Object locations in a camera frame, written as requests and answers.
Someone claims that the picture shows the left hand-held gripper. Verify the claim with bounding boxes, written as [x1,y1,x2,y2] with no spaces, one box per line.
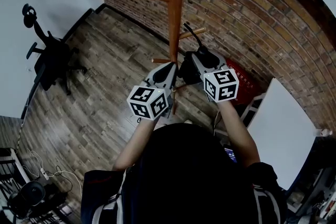
[127,61,180,121]

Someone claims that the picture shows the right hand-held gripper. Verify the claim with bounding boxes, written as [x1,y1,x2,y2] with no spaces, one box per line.
[191,47,240,104]

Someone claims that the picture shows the wooden coat stand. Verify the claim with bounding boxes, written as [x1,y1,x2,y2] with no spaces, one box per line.
[128,0,207,116]

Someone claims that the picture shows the person's left forearm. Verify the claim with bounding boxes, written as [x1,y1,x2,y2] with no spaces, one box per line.
[112,115,159,172]

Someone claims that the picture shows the person's right forearm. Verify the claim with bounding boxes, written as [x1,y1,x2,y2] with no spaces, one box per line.
[216,99,261,167]

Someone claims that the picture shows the red flat box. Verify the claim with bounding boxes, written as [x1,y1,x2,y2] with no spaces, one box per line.
[225,58,264,106]

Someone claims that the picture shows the lit phone screen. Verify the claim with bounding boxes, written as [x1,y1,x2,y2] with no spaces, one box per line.
[224,147,238,164]

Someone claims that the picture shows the white board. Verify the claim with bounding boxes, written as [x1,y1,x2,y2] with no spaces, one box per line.
[246,77,322,191]

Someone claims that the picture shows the black office chair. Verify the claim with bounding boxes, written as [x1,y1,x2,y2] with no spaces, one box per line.
[22,3,88,96]

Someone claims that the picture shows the white power strip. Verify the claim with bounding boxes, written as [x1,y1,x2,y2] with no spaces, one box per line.
[39,167,50,181]

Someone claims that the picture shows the black round fan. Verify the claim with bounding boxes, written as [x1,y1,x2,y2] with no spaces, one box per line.
[7,180,47,219]

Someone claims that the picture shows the white metal rack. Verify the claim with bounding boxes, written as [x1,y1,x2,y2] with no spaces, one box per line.
[0,148,31,208]

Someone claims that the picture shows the white cable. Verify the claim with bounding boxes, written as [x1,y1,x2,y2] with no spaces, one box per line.
[25,148,83,194]

